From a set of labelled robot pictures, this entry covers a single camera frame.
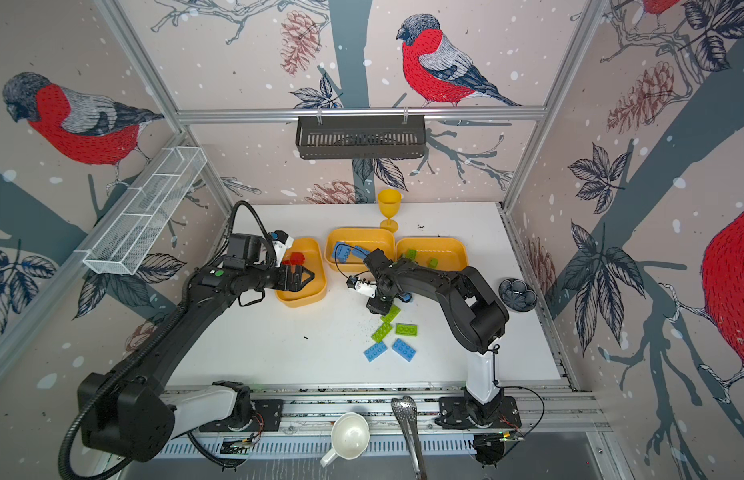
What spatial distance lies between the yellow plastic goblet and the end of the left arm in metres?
0.41

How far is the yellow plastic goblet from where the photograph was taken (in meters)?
1.06

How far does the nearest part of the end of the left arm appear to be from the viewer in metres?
0.71
